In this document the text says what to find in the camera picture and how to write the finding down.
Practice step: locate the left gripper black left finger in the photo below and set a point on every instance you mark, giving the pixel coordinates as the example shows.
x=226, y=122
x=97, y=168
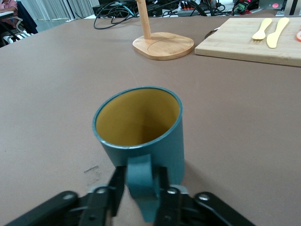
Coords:
x=98, y=207

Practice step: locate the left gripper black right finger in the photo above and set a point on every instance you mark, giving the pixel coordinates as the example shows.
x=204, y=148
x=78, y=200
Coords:
x=178, y=209

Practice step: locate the teal mug yellow inside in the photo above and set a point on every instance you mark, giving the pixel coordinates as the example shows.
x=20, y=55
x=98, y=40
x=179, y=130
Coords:
x=164, y=146

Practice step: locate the wooden mug rack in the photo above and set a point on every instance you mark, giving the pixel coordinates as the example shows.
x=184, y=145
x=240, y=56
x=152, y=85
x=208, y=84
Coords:
x=164, y=47

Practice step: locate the brown table mat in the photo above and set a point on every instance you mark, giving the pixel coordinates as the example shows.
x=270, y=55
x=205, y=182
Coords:
x=47, y=94

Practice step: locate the wooden cutting board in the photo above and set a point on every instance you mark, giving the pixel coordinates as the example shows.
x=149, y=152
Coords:
x=235, y=44

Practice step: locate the yellow plastic fork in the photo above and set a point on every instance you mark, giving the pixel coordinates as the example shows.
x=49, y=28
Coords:
x=259, y=34

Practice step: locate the yellow plastic knife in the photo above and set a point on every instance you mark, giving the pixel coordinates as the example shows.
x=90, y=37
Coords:
x=274, y=40

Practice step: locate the chair with dark jacket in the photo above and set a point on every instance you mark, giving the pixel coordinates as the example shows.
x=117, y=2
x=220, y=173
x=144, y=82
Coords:
x=27, y=18

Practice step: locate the power strip orange switches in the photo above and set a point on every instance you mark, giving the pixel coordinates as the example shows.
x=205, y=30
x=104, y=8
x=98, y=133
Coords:
x=188, y=5

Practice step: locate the orange fruit slice toy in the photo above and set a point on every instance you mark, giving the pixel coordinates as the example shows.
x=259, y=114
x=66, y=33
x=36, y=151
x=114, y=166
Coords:
x=299, y=36

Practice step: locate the black control box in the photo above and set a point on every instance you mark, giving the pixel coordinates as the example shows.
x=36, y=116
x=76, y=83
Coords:
x=245, y=7

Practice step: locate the person in pink shirt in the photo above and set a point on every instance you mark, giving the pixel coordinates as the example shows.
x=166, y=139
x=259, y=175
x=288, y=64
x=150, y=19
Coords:
x=8, y=5

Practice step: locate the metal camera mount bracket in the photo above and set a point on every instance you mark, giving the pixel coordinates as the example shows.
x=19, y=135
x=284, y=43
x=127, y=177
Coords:
x=284, y=13

